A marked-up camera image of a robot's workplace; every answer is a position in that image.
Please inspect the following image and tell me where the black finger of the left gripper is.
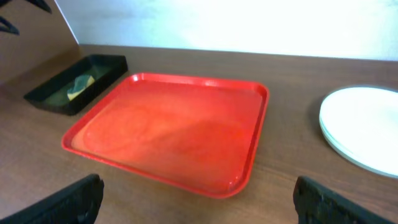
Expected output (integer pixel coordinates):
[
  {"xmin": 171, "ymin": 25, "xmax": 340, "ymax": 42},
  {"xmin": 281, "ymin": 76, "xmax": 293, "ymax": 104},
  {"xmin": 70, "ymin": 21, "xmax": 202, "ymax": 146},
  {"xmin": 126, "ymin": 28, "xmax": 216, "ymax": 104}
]
[
  {"xmin": 26, "ymin": 0, "xmax": 52, "ymax": 14},
  {"xmin": 0, "ymin": 16, "xmax": 20, "ymax": 35}
]

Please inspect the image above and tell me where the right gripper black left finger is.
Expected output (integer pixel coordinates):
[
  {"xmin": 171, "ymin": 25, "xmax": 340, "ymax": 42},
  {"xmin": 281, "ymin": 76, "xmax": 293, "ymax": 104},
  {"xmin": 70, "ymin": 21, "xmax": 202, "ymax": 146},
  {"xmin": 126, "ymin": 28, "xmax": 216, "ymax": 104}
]
[{"xmin": 1, "ymin": 174, "xmax": 104, "ymax": 224}]

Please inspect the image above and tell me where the pale green round plate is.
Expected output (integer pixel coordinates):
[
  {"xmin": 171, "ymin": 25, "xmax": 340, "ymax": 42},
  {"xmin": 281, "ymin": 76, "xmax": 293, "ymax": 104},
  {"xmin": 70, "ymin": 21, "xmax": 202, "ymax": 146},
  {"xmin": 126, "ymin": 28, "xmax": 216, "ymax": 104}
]
[{"xmin": 319, "ymin": 121, "xmax": 397, "ymax": 179}]

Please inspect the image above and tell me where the red plastic serving tray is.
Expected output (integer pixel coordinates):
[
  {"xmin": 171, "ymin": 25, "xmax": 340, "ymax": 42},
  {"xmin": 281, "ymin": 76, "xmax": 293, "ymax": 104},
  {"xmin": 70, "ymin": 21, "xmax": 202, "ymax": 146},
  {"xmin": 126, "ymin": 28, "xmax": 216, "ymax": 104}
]
[{"xmin": 62, "ymin": 73, "xmax": 270, "ymax": 198}]

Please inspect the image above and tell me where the light blue round plate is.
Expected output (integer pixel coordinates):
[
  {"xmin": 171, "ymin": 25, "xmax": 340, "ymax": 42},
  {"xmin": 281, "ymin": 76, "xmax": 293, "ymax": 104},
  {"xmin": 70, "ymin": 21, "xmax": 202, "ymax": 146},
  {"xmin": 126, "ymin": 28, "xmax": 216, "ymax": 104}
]
[{"xmin": 319, "ymin": 86, "xmax": 397, "ymax": 174}]

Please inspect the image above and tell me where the green and yellow sponge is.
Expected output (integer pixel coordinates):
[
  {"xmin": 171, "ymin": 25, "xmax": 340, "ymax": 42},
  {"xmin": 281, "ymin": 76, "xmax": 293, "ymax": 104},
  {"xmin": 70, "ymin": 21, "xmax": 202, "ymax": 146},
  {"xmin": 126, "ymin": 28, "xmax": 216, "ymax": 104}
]
[{"xmin": 67, "ymin": 75, "xmax": 95, "ymax": 101}]

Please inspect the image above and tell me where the black rectangular plastic bin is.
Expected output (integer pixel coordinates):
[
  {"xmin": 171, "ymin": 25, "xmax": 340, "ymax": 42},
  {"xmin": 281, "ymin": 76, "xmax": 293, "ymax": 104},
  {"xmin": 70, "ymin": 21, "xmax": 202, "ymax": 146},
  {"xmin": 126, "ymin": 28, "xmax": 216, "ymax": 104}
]
[{"xmin": 24, "ymin": 54, "xmax": 128, "ymax": 116}]

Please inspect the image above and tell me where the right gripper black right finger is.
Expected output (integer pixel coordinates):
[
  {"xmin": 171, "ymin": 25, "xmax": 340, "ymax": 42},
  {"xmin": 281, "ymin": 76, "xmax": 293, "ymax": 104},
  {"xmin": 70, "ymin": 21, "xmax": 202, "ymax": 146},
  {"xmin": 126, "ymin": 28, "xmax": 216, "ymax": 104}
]
[{"xmin": 293, "ymin": 176, "xmax": 393, "ymax": 224}]

